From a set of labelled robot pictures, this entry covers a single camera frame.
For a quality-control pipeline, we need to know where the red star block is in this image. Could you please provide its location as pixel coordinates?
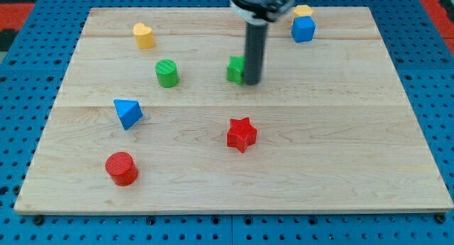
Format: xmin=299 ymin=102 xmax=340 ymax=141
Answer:
xmin=226 ymin=116 xmax=258 ymax=153

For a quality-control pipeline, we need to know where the wooden board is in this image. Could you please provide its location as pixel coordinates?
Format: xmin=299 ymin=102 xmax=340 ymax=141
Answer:
xmin=15 ymin=7 xmax=453 ymax=215

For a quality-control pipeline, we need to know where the yellow hexagon block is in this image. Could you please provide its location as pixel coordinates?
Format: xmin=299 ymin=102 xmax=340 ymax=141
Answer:
xmin=292 ymin=5 xmax=314 ymax=23

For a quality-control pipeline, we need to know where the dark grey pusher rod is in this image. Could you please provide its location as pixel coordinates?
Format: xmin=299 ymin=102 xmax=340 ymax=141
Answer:
xmin=243 ymin=23 xmax=268 ymax=85

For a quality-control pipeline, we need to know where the green star block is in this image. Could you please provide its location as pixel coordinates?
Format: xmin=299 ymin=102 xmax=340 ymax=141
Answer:
xmin=226 ymin=56 xmax=244 ymax=85

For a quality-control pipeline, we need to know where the blue cube block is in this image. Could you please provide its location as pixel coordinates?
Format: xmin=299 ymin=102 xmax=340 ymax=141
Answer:
xmin=291 ymin=16 xmax=316 ymax=43

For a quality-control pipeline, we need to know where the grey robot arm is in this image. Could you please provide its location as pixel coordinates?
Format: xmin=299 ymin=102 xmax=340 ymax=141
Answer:
xmin=230 ymin=0 xmax=296 ymax=85

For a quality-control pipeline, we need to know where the red cylinder block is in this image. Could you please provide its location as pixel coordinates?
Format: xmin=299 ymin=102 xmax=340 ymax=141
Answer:
xmin=105 ymin=151 xmax=138 ymax=186

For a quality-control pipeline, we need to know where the blue triangle block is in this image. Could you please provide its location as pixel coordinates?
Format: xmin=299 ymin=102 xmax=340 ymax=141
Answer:
xmin=113 ymin=99 xmax=143 ymax=130

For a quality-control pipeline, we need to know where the green cylinder block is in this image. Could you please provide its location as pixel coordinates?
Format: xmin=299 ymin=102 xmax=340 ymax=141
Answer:
xmin=155 ymin=59 xmax=179 ymax=88

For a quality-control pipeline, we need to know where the yellow heart block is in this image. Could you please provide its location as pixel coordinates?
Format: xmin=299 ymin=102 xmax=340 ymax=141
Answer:
xmin=133 ymin=23 xmax=156 ymax=49

